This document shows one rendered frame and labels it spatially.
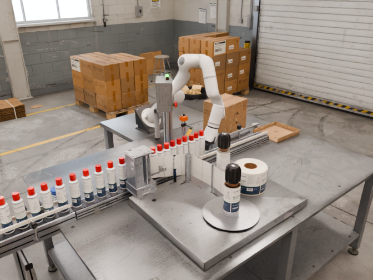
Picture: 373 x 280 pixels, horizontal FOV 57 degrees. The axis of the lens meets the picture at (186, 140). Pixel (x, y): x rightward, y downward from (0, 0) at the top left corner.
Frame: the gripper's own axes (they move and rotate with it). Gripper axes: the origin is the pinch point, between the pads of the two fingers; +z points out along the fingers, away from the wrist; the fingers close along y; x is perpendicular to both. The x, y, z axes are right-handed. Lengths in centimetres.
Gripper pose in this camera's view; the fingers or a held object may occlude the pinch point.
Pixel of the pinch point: (206, 147)
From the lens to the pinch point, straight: 247.5
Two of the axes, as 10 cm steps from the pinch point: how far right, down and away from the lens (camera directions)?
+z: -2.6, 9.5, 2.0
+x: 7.4, 0.6, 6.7
